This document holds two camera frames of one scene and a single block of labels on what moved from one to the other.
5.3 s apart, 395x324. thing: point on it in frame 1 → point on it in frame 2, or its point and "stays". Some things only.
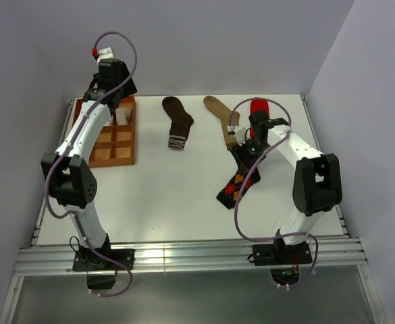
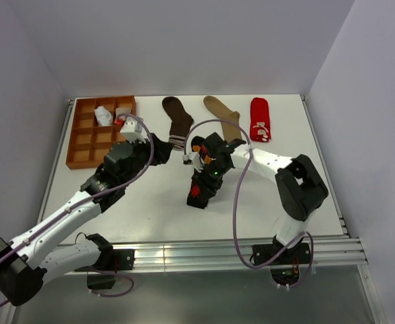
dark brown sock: [181, 122] stays
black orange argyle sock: [229, 195] → [204, 182]
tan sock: [222, 112] stays
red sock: [259, 109] stays
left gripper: [130, 90] → [162, 152]
